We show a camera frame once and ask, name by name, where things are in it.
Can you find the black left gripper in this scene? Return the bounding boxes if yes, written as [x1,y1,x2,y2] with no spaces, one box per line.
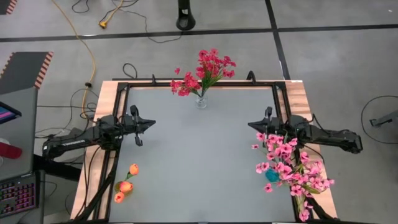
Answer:
[119,105,157,147]

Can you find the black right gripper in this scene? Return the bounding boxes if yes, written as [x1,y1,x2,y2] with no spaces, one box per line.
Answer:
[248,106,292,136]

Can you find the red artificial flower bunch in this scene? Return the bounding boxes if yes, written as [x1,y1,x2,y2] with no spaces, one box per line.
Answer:
[196,47,237,97]
[169,67,203,97]

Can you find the large veined pink flower bunch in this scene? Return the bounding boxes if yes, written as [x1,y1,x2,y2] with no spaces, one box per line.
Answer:
[255,151,336,223]

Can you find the teal ceramic vase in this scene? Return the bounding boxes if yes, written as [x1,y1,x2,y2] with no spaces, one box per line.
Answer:
[264,169,280,184]

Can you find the clear glass vase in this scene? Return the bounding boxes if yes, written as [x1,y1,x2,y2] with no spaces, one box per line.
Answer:
[195,94,208,110]

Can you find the yellow glass vase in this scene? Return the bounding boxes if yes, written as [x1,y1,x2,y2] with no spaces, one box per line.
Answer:
[114,181,135,197]

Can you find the black round stand base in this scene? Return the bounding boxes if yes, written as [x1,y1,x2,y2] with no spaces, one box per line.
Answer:
[175,0,197,31]

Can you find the gray stand foot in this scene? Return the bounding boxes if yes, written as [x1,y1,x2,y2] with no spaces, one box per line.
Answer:
[369,110,398,128]

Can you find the gray desk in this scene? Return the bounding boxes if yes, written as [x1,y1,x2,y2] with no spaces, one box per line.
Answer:
[0,86,46,224]

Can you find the black mat striped edge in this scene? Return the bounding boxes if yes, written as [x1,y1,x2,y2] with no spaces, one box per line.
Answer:
[0,0,19,16]
[0,51,54,96]

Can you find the red cylinder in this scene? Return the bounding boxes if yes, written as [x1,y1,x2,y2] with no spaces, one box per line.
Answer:
[0,142,23,160]

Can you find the tablet screen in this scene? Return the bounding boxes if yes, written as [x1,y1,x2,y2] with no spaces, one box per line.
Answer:
[0,101,22,125]

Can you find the keyboard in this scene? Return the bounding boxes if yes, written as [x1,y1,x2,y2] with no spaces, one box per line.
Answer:
[0,172,41,218]

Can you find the black table frame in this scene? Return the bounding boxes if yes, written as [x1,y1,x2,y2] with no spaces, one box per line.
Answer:
[73,70,338,224]

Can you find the black floor cable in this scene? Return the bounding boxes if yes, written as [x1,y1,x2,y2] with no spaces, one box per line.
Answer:
[360,95,398,146]
[71,0,183,44]
[123,63,138,80]
[34,88,100,139]

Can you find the yellow extension cord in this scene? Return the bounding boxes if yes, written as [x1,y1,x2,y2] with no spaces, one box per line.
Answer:
[51,0,96,113]

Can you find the yellow cord with plug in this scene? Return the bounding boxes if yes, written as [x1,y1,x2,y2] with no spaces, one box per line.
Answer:
[98,0,125,29]

